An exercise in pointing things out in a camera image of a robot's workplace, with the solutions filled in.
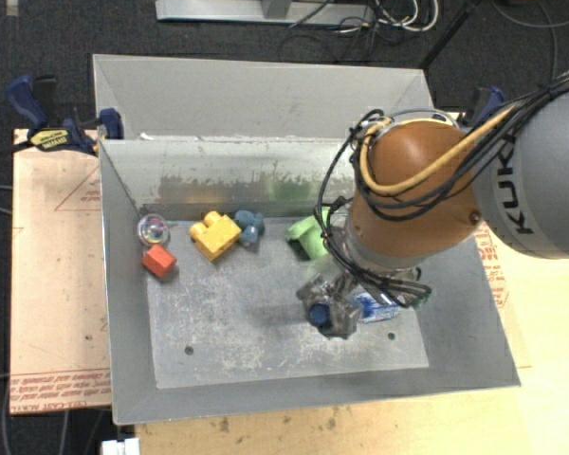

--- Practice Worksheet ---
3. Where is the yellow toy brick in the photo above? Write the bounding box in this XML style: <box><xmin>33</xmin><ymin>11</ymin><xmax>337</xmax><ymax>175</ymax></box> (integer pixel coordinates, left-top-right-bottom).
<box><xmin>188</xmin><ymin>209</ymin><xmax>244</xmax><ymax>263</ymax></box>

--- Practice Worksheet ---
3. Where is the clear iridescent ball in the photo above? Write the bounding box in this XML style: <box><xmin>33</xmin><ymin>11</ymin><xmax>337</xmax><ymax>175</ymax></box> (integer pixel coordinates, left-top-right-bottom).
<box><xmin>137</xmin><ymin>212</ymin><xmax>171</xmax><ymax>247</ymax></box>

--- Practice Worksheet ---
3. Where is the brown cardboard board red print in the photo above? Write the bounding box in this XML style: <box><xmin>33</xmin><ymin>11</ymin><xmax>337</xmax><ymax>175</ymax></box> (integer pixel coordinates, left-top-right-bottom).
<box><xmin>9</xmin><ymin>127</ymin><xmax>535</xmax><ymax>417</ymax></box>

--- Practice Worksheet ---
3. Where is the grey metal bin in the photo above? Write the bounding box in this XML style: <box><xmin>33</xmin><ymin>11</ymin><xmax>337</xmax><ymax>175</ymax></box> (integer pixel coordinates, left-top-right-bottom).
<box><xmin>92</xmin><ymin>53</ymin><xmax>523</xmax><ymax>428</ymax></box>

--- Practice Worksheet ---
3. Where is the red block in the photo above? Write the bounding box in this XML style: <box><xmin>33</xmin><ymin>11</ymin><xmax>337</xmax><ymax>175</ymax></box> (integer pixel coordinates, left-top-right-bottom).
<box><xmin>140</xmin><ymin>244</ymin><xmax>178</xmax><ymax>280</ymax></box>

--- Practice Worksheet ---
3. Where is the clear plastic bottle blue cap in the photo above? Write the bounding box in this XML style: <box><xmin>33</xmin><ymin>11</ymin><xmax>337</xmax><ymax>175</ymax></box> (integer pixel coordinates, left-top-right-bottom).
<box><xmin>295</xmin><ymin>273</ymin><xmax>403</xmax><ymax>341</ymax></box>

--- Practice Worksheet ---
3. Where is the blue toy figure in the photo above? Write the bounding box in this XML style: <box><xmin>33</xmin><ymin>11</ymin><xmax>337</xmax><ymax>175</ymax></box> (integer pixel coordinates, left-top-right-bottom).
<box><xmin>233</xmin><ymin>209</ymin><xmax>266</xmax><ymax>248</ymax></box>

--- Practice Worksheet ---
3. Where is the green toy brick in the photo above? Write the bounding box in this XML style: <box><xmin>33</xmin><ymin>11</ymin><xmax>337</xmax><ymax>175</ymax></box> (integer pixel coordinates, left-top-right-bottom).
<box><xmin>284</xmin><ymin>208</ymin><xmax>334</xmax><ymax>262</ymax></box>

